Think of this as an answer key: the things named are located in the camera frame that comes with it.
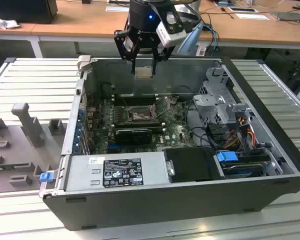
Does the metal socket cover frame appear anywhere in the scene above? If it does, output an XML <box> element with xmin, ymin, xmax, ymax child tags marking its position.
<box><xmin>149</xmin><ymin>102</ymin><xmax>159</xmax><ymax>121</ymax></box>

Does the blue expansion slot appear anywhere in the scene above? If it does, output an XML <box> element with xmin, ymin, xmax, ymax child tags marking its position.
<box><xmin>107</xmin><ymin>142</ymin><xmax>131</xmax><ymax>151</ymax></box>

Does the grey parts rack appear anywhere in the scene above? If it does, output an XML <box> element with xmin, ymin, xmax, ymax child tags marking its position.
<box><xmin>0</xmin><ymin>102</ymin><xmax>67</xmax><ymax>195</ymax></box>

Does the white framed phone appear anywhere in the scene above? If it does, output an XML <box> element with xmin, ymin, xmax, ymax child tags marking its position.
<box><xmin>228</xmin><ymin>6</ymin><xmax>258</xmax><ymax>13</ymax></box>

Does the green RAM stick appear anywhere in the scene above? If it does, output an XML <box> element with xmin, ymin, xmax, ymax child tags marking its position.
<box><xmin>0</xmin><ymin>163</ymin><xmax>31</xmax><ymax>170</ymax></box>

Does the crumpled white paper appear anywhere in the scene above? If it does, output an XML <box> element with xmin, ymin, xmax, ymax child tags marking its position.
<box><xmin>0</xmin><ymin>13</ymin><xmax>21</xmax><ymax>31</ymax></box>

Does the black open PC case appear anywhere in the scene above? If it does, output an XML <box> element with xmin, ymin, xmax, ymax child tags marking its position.
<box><xmin>38</xmin><ymin>56</ymin><xmax>300</xmax><ymax>232</ymax></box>

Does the white flat tray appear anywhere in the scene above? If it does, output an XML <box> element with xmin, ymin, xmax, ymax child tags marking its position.
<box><xmin>106</xmin><ymin>4</ymin><xmax>130</xmax><ymax>13</ymax></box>

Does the silver disk bay cage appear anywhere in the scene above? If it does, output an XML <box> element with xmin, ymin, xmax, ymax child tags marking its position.
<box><xmin>192</xmin><ymin>94</ymin><xmax>251</xmax><ymax>126</ymax></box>

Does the blue cable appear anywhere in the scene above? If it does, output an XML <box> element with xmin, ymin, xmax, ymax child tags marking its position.
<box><xmin>203</xmin><ymin>23</ymin><xmax>220</xmax><ymax>53</ymax></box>

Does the white paper sheet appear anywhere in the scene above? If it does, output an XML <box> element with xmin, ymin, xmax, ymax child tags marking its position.
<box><xmin>234</xmin><ymin>12</ymin><xmax>270</xmax><ymax>21</ymax></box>

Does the wooden desk with cables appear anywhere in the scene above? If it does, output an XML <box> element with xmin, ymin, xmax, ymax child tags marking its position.
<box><xmin>197</xmin><ymin>0</ymin><xmax>300</xmax><ymax>51</ymax></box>

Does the thick black wire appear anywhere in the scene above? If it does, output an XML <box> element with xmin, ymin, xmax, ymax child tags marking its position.
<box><xmin>184</xmin><ymin>99</ymin><xmax>216</xmax><ymax>148</ymax></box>

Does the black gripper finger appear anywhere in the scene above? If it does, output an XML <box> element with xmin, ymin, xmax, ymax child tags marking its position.
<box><xmin>151</xmin><ymin>46</ymin><xmax>175</xmax><ymax>76</ymax></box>
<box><xmin>114</xmin><ymin>29</ymin><xmax>138</xmax><ymax>74</ymax></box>

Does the silver perforated drive cage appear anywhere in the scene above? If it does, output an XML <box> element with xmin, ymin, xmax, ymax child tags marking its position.
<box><xmin>204</xmin><ymin>66</ymin><xmax>235</xmax><ymax>97</ymax></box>

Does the small black graphics card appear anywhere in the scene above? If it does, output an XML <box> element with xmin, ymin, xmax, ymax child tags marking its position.
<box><xmin>114</xmin><ymin>128</ymin><xmax>153</xmax><ymax>145</ymax></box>

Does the blue plastic case latch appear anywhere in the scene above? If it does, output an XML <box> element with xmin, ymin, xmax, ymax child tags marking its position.
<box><xmin>39</xmin><ymin>172</ymin><xmax>53</xmax><ymax>183</ymax></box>

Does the small square CPU plate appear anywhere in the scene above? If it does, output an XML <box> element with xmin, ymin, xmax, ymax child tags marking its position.
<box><xmin>135</xmin><ymin>66</ymin><xmax>153</xmax><ymax>80</ymax></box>

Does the RAM slot with white clips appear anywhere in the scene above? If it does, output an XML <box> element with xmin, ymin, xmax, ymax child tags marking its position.
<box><xmin>114</xmin><ymin>129</ymin><xmax>164</xmax><ymax>134</ymax></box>
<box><xmin>114</xmin><ymin>92</ymin><xmax>158</xmax><ymax>97</ymax></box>
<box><xmin>114</xmin><ymin>123</ymin><xmax>164</xmax><ymax>128</ymax></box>
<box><xmin>114</xmin><ymin>98</ymin><xmax>158</xmax><ymax>103</ymax></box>

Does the CPU socket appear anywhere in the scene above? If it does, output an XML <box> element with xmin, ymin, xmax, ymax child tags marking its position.
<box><xmin>124</xmin><ymin>106</ymin><xmax>157</xmax><ymax>122</ymax></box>

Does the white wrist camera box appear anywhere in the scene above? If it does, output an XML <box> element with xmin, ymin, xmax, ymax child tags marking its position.
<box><xmin>156</xmin><ymin>11</ymin><xmax>187</xmax><ymax>48</ymax></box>

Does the grey case handle latch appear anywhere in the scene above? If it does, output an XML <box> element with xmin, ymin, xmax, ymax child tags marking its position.
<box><xmin>77</xmin><ymin>55</ymin><xmax>92</xmax><ymax>73</ymax></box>

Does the thin black looping wire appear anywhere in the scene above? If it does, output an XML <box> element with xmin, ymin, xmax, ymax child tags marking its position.
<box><xmin>176</xmin><ymin>85</ymin><xmax>194</xmax><ymax>95</ymax></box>

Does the black plastic shroud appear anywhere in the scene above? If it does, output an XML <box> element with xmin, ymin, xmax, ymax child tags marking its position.
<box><xmin>162</xmin><ymin>147</ymin><xmax>226</xmax><ymax>183</ymax></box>

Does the silver power supply with label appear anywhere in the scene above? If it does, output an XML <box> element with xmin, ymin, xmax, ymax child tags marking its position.
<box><xmin>64</xmin><ymin>152</ymin><xmax>171</xmax><ymax>191</ymax></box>

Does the green motherboard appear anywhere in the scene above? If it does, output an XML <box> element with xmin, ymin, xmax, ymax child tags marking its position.
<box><xmin>86</xmin><ymin>96</ymin><xmax>211</xmax><ymax>155</ymax></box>

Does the dark flat tablet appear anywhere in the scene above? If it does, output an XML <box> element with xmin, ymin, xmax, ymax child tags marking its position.
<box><xmin>276</xmin><ymin>9</ymin><xmax>300</xmax><ymax>23</ymax></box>

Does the hard disk in blue carrier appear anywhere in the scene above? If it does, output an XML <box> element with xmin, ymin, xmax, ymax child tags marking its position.
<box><xmin>216</xmin><ymin>151</ymin><xmax>265</xmax><ymax>177</ymax></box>

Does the wooden desk with white legs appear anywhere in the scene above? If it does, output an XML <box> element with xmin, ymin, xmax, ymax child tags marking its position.
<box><xmin>0</xmin><ymin>0</ymin><xmax>131</xmax><ymax>59</ymax></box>

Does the black box on desk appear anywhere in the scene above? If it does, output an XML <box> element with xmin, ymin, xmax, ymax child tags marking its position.
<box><xmin>0</xmin><ymin>0</ymin><xmax>58</xmax><ymax>25</ymax></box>

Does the yellow red wire bundle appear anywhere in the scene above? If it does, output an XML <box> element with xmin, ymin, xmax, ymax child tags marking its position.
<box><xmin>239</xmin><ymin>117</ymin><xmax>257</xmax><ymax>148</ymax></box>

